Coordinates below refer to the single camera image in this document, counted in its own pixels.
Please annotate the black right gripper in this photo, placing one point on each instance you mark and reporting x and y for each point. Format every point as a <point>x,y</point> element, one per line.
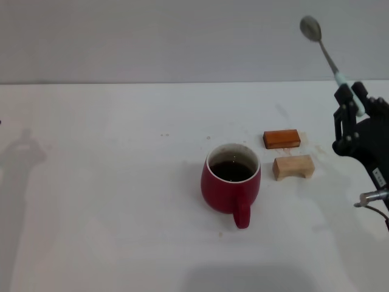
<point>370,143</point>

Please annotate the red ceramic coffee cup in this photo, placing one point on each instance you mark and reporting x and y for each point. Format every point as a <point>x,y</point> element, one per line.
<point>222,194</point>

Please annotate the light wooden spoon rest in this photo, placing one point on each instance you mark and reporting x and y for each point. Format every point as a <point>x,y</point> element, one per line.
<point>288,165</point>

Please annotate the dark orange wooden block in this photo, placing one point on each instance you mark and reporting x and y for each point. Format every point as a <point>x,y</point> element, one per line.
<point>281,138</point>

